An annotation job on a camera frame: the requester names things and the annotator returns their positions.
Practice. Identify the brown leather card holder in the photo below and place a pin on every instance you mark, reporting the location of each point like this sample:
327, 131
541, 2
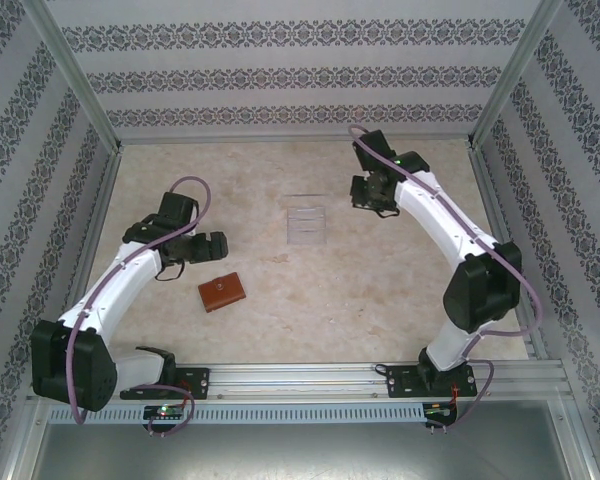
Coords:
222, 293

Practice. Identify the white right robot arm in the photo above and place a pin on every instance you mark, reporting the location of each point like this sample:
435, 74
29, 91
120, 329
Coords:
430, 210

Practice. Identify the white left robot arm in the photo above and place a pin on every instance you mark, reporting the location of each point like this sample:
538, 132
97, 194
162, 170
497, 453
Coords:
115, 280

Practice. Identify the small green circuit board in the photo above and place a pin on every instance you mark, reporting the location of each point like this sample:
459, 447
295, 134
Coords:
437, 410
165, 412

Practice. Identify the grey metal shelf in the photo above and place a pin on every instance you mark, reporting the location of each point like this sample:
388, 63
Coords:
300, 452

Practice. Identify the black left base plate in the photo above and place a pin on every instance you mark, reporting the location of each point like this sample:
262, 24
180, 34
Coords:
197, 382

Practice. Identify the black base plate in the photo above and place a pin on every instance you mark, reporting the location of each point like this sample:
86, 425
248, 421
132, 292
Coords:
197, 382
405, 382

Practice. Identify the aluminium mounting rail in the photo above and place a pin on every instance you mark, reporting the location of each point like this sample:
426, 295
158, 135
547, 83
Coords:
300, 380

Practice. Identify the aluminium frame post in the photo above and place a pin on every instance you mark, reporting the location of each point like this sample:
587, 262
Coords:
520, 75
75, 75

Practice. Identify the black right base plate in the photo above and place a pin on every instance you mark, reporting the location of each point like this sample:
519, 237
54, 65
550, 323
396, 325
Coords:
405, 382

